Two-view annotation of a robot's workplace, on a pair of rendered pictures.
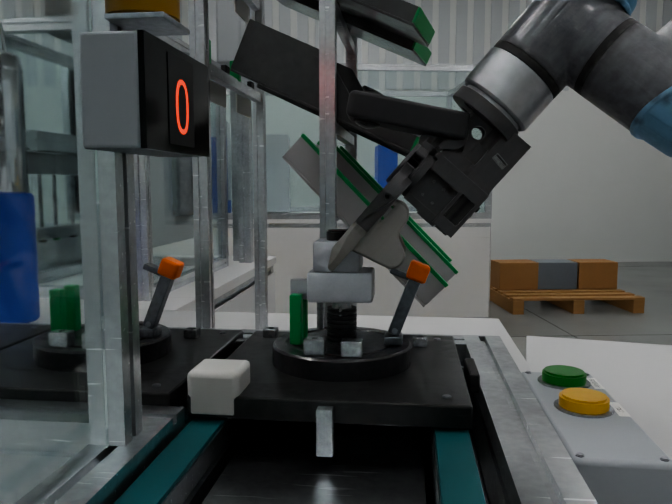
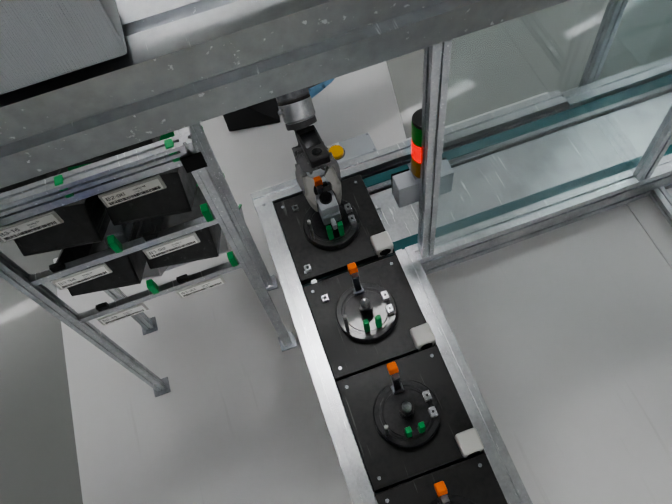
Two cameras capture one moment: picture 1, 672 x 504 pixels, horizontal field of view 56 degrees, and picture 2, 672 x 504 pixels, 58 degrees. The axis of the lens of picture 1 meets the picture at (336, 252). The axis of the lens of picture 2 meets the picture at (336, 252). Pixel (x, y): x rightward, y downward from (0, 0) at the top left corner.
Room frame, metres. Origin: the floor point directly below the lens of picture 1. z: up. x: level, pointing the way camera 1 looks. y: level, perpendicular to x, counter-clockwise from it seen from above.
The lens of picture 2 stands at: (0.83, 0.75, 2.28)
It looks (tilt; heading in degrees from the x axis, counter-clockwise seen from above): 62 degrees down; 255
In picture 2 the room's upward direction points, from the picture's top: 12 degrees counter-clockwise
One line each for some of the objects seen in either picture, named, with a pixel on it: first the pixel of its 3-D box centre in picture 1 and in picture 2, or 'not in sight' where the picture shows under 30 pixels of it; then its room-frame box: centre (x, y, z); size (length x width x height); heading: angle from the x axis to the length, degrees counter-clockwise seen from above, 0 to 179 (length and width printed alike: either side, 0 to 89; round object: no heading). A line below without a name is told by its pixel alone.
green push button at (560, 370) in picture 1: (563, 380); not in sight; (0.58, -0.22, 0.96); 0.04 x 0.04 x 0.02
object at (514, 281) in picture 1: (561, 284); not in sight; (5.93, -2.15, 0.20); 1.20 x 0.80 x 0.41; 93
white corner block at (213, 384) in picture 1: (219, 387); (382, 244); (0.54, 0.10, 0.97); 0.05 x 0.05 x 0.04; 83
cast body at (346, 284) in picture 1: (331, 264); (328, 207); (0.63, 0.00, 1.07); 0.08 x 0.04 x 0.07; 83
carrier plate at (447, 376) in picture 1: (341, 369); (332, 227); (0.62, -0.01, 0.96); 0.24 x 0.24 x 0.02; 83
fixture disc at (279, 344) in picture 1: (341, 350); (331, 223); (0.62, -0.01, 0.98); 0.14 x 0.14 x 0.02
